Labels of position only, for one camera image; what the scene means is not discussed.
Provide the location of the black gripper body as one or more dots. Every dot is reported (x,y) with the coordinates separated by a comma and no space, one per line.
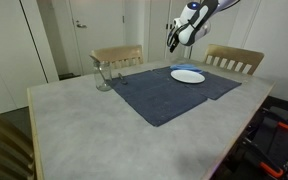
(173,35)

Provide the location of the blue towel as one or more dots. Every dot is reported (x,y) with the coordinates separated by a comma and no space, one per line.
(189,67)

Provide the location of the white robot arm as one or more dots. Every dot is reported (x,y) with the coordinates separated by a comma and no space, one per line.
(193,22)

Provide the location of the white round plate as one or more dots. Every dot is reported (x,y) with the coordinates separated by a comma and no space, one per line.
(187,76)

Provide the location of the dark grey mat near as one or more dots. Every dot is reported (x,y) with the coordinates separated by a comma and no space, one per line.
(156,96)

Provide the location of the dark grey mat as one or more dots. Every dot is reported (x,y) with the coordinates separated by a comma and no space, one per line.
(156,96)
(213,87)

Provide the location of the dark grey mat far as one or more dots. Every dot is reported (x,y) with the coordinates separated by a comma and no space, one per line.
(213,87)

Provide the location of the small dark utensil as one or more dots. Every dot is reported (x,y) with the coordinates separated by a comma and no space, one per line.
(123,81)

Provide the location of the clear glass jar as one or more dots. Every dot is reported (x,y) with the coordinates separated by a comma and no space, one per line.
(102,75)

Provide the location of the black orange clamp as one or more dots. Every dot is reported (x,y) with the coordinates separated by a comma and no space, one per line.
(259,159)
(280,121)

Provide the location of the wooden chair foreground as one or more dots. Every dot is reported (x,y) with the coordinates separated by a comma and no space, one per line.
(17,159)

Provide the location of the silver door handle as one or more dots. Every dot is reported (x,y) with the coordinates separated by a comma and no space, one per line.
(79,25)

